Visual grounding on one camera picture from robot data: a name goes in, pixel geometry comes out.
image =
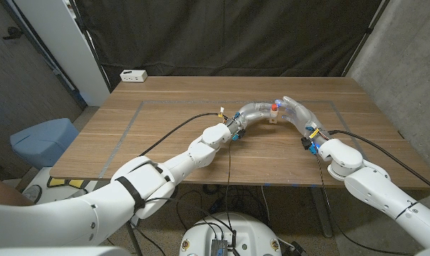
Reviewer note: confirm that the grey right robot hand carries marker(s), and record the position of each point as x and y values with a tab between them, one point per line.
304	117

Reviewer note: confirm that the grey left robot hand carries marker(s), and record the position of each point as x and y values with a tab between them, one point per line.
250	112

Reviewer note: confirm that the small red-capped bottle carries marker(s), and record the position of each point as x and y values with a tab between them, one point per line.
273	118

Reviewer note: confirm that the red headed screw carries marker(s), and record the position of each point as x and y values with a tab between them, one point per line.
274	106

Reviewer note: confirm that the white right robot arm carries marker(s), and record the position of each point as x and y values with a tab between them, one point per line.
375	192

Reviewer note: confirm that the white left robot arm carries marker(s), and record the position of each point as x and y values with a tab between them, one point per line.
129	192

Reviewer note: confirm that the black backdrop cloth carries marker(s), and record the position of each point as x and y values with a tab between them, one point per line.
218	35

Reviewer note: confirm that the white table leg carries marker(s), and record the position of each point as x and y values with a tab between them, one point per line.
320	213

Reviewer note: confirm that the black backdrop stand pole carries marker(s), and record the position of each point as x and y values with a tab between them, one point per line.
92	48
368	30

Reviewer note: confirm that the white robot torso base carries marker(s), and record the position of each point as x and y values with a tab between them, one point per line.
250	231

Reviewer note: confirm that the wooden table panel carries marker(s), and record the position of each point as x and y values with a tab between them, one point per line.
131	124

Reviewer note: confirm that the white power strip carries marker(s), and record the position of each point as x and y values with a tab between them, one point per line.
133	75

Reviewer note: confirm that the grey electronics module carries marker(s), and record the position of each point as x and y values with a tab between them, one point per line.
219	247

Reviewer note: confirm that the yellow black hazard strip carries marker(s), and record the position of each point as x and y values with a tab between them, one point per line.
67	183

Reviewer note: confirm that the blue padded bin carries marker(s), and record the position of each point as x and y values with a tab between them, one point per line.
44	142

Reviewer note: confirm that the white sneaker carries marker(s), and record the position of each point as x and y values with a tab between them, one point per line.
32	193

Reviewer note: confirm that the person's bare leg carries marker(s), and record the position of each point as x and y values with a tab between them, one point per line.
1	192

